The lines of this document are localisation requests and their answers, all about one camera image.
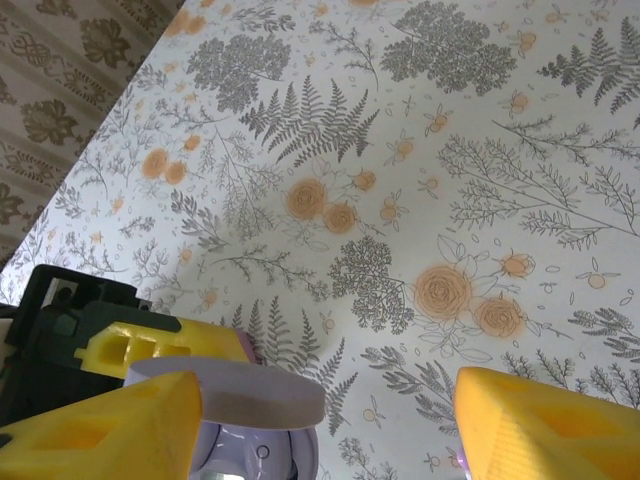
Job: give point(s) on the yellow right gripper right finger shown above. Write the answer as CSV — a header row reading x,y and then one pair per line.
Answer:
x,y
550,435

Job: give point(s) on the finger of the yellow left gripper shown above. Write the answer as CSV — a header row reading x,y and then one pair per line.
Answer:
x,y
210,342

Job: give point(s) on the lavender earbud charging case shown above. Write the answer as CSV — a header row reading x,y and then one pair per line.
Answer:
x,y
250,390

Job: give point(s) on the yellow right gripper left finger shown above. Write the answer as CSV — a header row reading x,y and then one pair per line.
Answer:
x,y
75,440

